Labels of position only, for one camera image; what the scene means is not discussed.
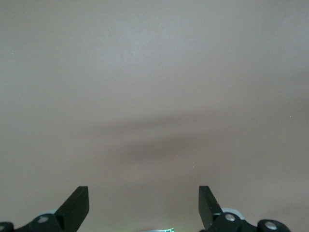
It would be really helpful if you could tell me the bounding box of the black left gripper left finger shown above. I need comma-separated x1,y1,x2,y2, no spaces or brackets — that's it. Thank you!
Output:
0,185,90,232

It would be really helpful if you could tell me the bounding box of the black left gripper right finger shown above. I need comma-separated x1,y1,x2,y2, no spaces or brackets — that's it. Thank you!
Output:
198,185,290,232

